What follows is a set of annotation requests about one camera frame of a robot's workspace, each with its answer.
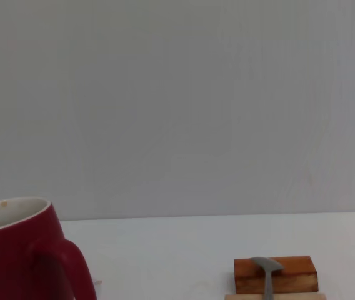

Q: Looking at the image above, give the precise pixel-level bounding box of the metal spoon with blue handle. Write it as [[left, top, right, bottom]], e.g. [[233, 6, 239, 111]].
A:
[[251, 256, 284, 300]]

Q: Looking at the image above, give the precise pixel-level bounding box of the reddish brown wooden block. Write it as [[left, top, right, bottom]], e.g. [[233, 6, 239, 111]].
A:
[[234, 255, 318, 295]]

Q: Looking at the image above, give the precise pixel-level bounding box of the red ceramic cup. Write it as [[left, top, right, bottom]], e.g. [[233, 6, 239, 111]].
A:
[[0, 196, 98, 300]]

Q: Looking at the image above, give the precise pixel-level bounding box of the light notched wooden block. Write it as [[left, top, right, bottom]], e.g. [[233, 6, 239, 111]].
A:
[[224, 292, 327, 300]]

